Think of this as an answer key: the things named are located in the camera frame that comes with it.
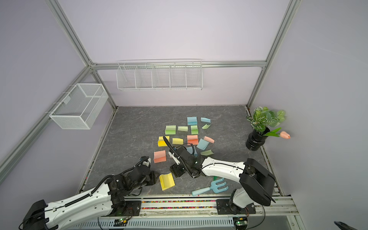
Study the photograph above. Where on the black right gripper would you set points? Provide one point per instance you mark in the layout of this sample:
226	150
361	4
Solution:
174	170

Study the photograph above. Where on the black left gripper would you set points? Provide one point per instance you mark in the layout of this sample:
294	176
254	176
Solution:
150	175

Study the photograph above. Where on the light blue memo pad front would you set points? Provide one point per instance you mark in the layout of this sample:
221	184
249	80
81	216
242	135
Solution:
192	150

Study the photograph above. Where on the light blue memo pad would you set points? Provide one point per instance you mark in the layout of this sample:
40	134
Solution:
192	121
192	150

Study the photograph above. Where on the torn light green page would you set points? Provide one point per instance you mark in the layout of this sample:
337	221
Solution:
207	153
206	126
183	128

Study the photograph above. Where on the torn light blue page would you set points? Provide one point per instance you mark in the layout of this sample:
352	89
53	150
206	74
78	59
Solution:
205	120
202	144

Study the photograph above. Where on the salmon memo pad front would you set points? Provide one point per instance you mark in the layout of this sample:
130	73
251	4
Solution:
192	139

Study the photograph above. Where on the red memo pad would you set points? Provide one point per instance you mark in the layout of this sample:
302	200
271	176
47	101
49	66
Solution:
160	156

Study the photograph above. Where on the yellow memo pad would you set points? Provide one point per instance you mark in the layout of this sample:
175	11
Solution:
166	181
161	141

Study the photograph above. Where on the torn yellow page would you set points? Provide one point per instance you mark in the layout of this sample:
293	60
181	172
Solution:
177	141

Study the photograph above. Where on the torn salmon page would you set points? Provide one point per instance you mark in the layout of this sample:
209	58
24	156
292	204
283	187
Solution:
208	139

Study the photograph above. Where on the light green memo pad small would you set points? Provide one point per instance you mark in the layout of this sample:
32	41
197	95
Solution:
194	130

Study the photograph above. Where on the light green memo pad front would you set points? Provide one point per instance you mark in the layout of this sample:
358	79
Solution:
170	130

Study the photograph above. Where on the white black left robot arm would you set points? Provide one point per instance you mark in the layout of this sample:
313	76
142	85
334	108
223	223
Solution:
106	198

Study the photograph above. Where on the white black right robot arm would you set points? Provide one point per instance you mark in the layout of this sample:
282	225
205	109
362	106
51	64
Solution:
257	183

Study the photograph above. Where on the light blue toy fork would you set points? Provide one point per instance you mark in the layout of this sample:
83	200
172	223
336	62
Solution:
216	186

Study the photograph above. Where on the black plant pot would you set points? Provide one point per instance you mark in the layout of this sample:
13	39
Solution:
256	140

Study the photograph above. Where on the green artificial plant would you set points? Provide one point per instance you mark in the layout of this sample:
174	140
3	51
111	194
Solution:
264	118

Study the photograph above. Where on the pink artificial tulip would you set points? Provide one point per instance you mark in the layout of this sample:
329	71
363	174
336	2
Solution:
278	133

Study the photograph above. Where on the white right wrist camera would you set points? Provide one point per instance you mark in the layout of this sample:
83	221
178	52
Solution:
174	158

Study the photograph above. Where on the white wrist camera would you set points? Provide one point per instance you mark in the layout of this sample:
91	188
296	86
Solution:
145	160
174	158

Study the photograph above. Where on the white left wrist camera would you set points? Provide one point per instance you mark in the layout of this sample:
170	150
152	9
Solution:
145	160

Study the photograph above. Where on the white wire shelf basket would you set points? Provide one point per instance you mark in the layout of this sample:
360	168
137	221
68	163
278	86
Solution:
160	74

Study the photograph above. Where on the white wire basket left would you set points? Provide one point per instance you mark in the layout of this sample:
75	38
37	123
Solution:
80	107

